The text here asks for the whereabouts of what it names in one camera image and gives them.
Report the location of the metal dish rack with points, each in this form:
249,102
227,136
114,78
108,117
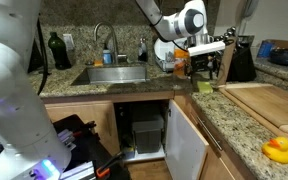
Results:
167,65

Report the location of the white open cabinet door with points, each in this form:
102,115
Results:
184,146

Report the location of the white dinner plate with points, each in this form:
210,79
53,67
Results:
162,50

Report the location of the wooden drawer front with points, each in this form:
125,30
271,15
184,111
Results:
217,170

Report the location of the stainless steel sink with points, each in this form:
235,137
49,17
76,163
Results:
117,75

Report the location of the black stove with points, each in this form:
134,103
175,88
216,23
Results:
35,56

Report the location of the black knife block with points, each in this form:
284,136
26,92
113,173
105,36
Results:
242,66

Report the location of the yellow-green sponge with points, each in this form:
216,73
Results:
205,87

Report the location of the wooden cabinet door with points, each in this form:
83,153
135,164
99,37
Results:
80,116

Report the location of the blue box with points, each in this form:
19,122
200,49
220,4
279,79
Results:
265,49

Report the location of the upright wooden board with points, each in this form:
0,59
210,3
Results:
225,66

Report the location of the dark green glass bottle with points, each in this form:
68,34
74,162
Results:
59,53

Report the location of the white wall phone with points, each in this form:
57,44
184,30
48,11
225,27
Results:
250,8

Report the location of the white flat device stack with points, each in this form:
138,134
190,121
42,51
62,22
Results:
79,171

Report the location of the gray plastic trash bin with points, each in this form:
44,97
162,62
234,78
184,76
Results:
147,133

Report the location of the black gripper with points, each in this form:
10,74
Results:
202,62

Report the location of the orange black clamp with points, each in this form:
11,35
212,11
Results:
109,165
84,128

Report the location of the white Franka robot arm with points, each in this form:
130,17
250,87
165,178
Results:
10,100

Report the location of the orange plastic cup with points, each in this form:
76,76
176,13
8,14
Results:
180,61

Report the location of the large wooden cutting board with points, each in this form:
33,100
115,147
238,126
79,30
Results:
267,103

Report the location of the orange sponge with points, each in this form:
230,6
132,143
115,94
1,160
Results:
98,63

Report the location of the black tool cart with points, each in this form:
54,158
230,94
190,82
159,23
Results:
84,146

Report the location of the yellow rubber duck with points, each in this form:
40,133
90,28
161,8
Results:
279,151

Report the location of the curved metal faucet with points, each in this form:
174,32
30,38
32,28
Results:
115,46

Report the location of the blue label soap pump bottle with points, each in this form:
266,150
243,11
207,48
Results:
107,57

